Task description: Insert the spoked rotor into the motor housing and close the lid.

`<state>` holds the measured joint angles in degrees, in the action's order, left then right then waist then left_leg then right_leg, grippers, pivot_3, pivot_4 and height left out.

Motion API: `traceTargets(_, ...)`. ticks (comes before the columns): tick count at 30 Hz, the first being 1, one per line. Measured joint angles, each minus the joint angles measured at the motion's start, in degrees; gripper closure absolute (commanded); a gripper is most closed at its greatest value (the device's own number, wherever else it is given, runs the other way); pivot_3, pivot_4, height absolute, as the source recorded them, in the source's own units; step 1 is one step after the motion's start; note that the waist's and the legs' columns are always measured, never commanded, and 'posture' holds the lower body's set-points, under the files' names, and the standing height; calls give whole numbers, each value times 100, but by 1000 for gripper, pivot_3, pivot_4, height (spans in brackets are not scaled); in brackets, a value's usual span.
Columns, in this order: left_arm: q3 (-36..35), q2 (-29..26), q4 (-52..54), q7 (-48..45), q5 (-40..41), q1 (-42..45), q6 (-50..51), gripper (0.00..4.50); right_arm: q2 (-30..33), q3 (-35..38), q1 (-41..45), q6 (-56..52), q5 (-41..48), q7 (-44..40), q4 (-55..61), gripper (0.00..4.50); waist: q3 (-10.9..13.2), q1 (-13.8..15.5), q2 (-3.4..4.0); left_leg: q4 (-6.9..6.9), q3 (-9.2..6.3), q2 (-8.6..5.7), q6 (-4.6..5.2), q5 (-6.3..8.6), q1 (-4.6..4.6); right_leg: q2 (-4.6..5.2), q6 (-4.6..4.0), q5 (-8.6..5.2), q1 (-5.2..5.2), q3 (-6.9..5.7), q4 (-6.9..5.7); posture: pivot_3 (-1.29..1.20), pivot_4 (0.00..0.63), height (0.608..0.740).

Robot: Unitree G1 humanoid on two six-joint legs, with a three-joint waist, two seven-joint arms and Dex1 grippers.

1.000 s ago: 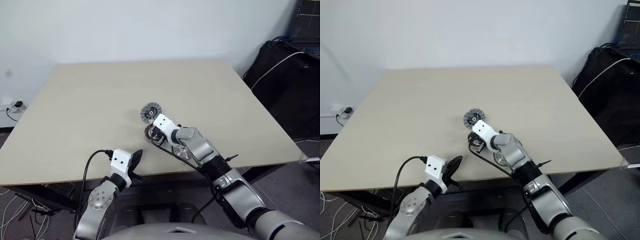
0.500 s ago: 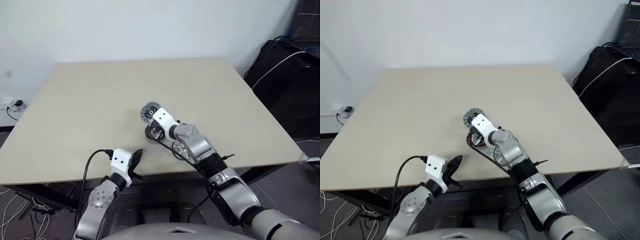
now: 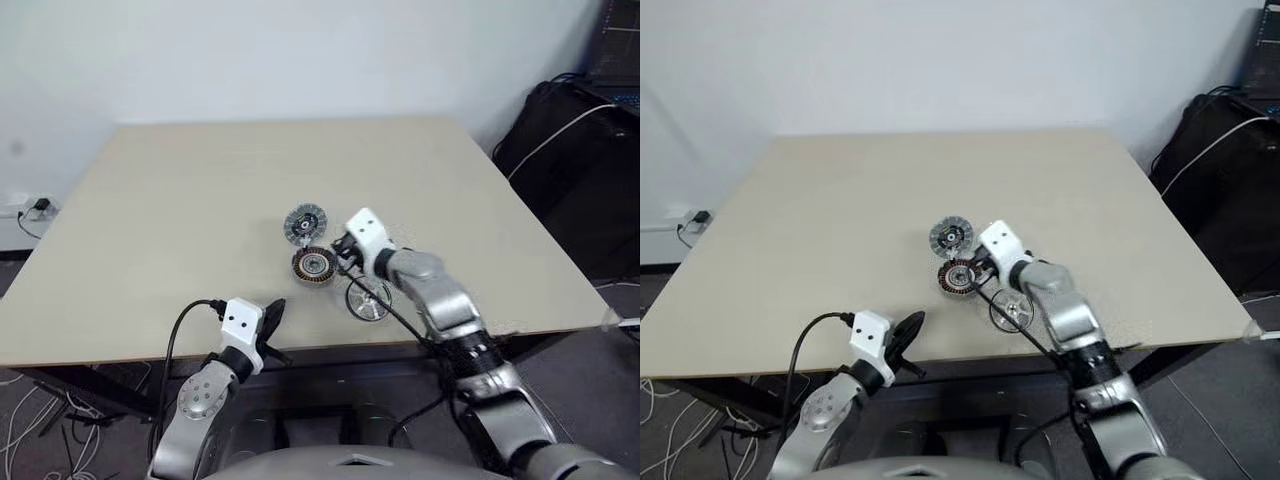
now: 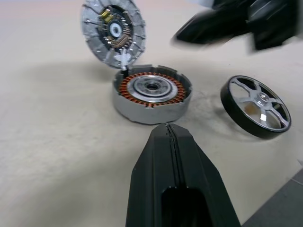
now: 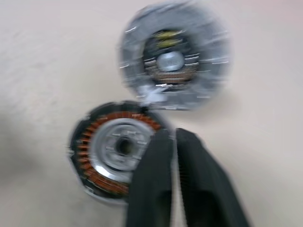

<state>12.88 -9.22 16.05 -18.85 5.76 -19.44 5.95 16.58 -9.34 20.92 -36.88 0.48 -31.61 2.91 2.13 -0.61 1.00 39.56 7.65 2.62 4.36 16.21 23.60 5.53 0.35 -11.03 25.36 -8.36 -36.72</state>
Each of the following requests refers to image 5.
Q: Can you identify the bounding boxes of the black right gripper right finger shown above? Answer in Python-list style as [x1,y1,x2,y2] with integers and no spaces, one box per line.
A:
[176,128,252,227]

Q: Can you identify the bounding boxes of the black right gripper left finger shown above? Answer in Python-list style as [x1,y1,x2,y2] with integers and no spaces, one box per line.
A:
[126,129,178,227]

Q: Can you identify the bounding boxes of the silver spoked rotor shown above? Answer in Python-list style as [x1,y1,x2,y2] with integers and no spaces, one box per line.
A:
[91,118,155,185]

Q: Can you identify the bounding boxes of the black motor housing copper windings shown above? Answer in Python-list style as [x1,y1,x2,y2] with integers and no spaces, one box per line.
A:
[65,100,176,205]

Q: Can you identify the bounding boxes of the grey round motor lid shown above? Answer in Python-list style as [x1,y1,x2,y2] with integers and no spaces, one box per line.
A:
[117,3,234,112]

